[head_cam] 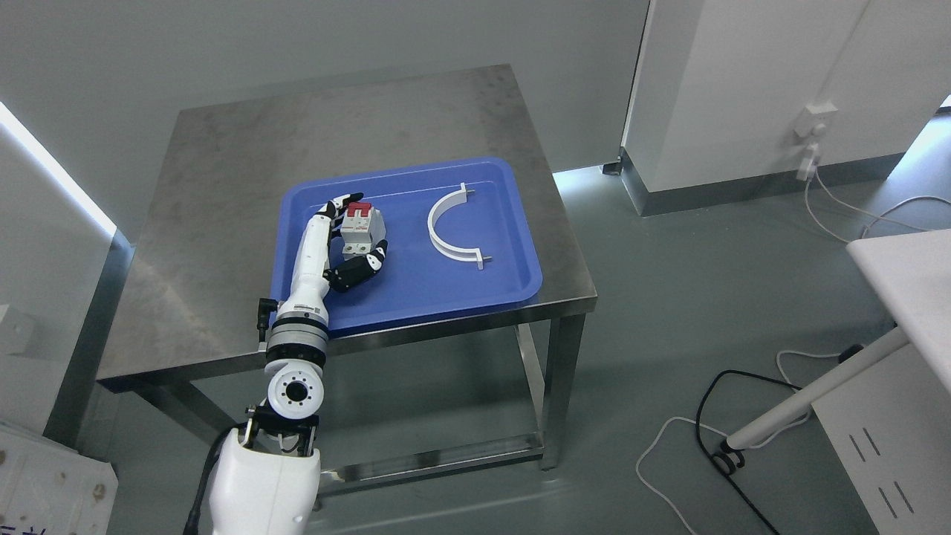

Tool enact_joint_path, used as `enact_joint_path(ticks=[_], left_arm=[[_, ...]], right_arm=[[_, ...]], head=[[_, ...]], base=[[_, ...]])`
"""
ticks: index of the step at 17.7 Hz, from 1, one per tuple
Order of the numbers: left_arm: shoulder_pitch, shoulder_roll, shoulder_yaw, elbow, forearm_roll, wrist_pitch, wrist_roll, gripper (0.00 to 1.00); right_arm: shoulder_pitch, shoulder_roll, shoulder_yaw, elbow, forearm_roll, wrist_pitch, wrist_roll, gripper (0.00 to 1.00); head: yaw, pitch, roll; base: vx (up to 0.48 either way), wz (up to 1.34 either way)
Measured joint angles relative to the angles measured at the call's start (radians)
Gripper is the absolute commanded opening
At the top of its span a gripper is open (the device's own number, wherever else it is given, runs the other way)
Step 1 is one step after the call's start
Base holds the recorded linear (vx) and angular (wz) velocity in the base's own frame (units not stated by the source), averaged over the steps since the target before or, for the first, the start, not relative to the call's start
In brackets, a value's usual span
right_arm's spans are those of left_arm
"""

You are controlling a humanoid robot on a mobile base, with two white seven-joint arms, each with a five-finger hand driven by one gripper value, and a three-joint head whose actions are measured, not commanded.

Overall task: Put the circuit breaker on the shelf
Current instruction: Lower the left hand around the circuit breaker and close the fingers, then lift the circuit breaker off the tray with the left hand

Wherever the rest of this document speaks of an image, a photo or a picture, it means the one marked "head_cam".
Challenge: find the white power plug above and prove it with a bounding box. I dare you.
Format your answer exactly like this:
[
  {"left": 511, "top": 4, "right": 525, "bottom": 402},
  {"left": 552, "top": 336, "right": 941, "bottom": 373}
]
[{"left": 796, "top": 142, "right": 821, "bottom": 182}]

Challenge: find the white cable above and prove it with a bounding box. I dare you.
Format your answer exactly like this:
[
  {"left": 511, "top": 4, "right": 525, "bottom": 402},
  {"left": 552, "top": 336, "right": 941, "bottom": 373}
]
[{"left": 636, "top": 171, "right": 951, "bottom": 535}]

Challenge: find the white semicircular pipe clamp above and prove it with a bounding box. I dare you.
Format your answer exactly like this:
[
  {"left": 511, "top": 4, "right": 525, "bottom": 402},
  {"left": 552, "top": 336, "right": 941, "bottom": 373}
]
[{"left": 426, "top": 182, "right": 492, "bottom": 271}]

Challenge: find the white labelled sign board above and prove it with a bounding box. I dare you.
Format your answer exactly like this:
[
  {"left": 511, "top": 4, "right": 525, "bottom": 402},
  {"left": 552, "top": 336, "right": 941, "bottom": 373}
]
[{"left": 1, "top": 423, "right": 118, "bottom": 534}]

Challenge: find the white perforated cabinet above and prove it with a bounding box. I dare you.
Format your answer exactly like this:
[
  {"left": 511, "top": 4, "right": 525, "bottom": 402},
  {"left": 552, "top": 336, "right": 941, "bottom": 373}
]
[{"left": 813, "top": 345, "right": 950, "bottom": 534}]

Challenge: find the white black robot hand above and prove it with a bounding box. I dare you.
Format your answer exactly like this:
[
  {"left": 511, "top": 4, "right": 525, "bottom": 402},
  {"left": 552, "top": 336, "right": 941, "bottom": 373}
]
[{"left": 271, "top": 192, "right": 389, "bottom": 331}]

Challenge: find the white red circuit breaker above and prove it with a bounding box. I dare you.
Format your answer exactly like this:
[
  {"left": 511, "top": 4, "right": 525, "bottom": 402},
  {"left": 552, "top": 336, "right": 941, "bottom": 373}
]
[{"left": 340, "top": 202, "right": 386, "bottom": 259}]

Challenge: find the stainless steel table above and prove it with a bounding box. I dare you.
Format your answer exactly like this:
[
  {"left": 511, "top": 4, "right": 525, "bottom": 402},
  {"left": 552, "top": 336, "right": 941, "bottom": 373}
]
[{"left": 96, "top": 64, "right": 598, "bottom": 499}]

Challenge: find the white wall socket box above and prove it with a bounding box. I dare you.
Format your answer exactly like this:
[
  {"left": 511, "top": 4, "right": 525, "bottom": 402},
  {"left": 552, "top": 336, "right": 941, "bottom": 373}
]
[{"left": 793, "top": 102, "right": 838, "bottom": 140}]

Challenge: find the black cable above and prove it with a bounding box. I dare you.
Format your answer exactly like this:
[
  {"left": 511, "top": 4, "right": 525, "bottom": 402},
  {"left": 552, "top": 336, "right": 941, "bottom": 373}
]
[{"left": 696, "top": 343, "right": 864, "bottom": 535}]

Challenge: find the blue plastic tray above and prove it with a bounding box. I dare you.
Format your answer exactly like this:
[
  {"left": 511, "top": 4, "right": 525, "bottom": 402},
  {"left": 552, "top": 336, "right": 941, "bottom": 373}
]
[{"left": 270, "top": 157, "right": 543, "bottom": 338}]

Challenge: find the white desk with leg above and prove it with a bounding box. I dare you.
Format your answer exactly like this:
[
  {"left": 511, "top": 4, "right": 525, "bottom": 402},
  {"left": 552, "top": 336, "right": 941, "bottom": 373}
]
[{"left": 713, "top": 229, "right": 951, "bottom": 476}]

